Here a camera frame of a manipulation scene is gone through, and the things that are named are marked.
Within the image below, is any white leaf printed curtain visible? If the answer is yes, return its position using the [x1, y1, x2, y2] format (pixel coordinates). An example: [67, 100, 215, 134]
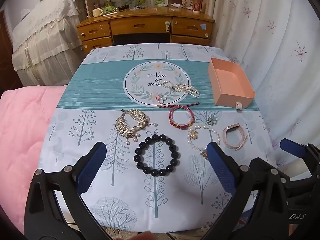
[206, 0, 320, 172]

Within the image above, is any red patterned cup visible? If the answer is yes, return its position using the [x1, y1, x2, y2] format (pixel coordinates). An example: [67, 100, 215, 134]
[192, 0, 204, 13]

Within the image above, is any tree printed tablecloth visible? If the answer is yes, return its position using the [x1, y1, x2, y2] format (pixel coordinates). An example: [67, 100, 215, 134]
[40, 43, 278, 233]

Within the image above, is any pink box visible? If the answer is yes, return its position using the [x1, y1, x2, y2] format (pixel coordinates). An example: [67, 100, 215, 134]
[208, 57, 256, 110]

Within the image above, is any wooden desk with drawers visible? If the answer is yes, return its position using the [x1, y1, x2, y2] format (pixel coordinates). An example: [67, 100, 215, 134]
[76, 7, 216, 55]

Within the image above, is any pink red beaded bracelet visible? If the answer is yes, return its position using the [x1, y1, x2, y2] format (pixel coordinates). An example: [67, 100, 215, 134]
[158, 102, 200, 129]

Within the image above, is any pearl necklace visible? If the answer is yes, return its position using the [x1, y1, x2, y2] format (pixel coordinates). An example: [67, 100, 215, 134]
[162, 80, 200, 98]

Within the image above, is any pink watch band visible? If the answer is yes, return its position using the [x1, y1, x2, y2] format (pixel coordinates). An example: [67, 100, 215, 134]
[222, 126, 249, 151]

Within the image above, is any white lace cloth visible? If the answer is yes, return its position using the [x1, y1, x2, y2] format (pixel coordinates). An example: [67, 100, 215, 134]
[11, 0, 83, 86]

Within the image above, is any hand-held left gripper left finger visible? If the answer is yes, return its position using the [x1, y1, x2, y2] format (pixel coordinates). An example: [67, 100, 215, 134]
[24, 141, 112, 240]

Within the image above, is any black bead bracelet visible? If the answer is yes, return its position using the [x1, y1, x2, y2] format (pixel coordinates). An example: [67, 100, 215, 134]
[134, 134, 177, 177]

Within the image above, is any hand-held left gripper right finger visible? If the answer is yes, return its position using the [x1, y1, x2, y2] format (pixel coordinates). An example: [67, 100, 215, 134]
[199, 141, 293, 240]

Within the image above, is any pink blanket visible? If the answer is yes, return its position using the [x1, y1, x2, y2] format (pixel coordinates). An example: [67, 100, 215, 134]
[0, 86, 68, 232]

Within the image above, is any row of green picture cards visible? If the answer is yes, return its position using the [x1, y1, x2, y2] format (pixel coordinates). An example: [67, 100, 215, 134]
[117, 0, 168, 7]

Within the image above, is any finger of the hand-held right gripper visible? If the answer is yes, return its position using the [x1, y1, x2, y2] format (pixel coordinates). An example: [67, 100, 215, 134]
[249, 157, 294, 188]
[279, 138, 320, 173]

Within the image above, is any pearl bracelet with gold charm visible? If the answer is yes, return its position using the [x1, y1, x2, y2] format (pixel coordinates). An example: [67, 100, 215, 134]
[187, 125, 221, 160]

